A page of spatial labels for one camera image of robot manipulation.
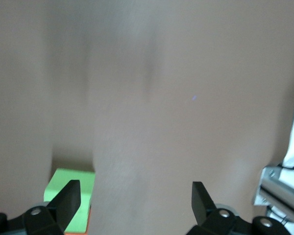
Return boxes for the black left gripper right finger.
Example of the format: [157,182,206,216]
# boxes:
[186,181,292,235]

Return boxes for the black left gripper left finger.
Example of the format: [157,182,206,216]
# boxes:
[0,179,82,235]

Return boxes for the green foam cube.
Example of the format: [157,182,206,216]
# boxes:
[43,167,96,233]

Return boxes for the orange foam cube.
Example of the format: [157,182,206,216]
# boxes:
[63,207,92,235]

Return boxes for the brown table cover sheet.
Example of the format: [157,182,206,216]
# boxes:
[0,0,294,235]

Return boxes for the white metal bracket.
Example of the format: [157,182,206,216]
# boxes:
[261,165,284,187]

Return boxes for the silver aluminium profile rail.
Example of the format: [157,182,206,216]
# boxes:
[253,178,294,221]

